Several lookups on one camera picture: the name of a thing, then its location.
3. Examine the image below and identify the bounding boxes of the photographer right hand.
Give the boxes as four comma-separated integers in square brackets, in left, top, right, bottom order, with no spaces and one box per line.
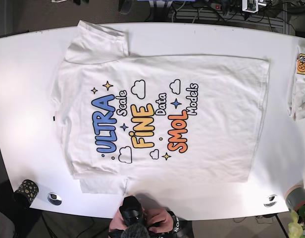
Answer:
[109,210,125,232]

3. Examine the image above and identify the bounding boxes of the photographer left hand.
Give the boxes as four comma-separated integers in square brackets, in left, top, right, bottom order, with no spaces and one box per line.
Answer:
[146,208,174,234]

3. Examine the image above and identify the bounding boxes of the black photo camera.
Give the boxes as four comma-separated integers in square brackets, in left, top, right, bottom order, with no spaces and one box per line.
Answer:
[108,196,153,238]

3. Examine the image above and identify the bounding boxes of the white colourful-text T-shirt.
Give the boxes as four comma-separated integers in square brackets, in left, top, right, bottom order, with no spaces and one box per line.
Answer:
[51,21,269,194]

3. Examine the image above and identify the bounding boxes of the white printed T-shirt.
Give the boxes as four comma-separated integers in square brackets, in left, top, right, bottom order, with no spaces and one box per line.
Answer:
[287,39,305,121]

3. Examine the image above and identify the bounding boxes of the fuzzy grey microphone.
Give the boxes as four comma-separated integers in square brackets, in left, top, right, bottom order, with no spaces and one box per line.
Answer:
[121,223,150,238]

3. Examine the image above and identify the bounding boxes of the left silver table grommet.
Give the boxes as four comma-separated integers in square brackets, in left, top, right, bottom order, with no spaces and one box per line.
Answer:
[47,193,62,206]

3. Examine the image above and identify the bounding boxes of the silver table grommet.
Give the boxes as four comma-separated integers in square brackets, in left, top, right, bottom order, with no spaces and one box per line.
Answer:
[263,194,278,208]
[47,193,62,206]

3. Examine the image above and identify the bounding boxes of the black gold-spotted cup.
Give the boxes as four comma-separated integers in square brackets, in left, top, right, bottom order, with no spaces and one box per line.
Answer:
[13,179,39,208]

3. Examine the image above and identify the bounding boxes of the right silver table grommet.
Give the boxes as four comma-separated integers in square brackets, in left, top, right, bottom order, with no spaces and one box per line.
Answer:
[263,194,278,208]

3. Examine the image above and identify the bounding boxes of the green potted plant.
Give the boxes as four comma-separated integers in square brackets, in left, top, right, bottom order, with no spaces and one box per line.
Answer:
[288,205,305,238]

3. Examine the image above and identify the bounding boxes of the grey plant pot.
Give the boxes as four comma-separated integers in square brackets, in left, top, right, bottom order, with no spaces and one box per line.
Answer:
[285,184,305,212]

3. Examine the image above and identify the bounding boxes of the camera strap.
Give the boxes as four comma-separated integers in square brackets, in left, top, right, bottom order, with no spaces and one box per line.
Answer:
[167,210,193,238]

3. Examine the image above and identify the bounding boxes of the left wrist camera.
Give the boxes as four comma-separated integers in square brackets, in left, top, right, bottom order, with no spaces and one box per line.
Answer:
[242,0,258,13]

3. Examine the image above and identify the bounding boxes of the tangled black cables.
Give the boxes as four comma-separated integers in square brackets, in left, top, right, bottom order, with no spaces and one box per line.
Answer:
[167,0,296,33]

